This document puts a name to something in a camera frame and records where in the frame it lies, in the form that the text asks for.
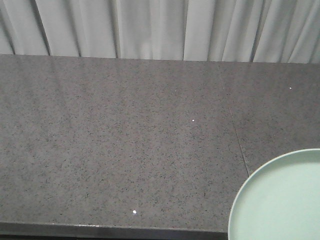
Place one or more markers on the white pleated curtain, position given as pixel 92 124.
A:
pixel 269 31

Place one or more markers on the light green round plate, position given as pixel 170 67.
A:
pixel 280 200

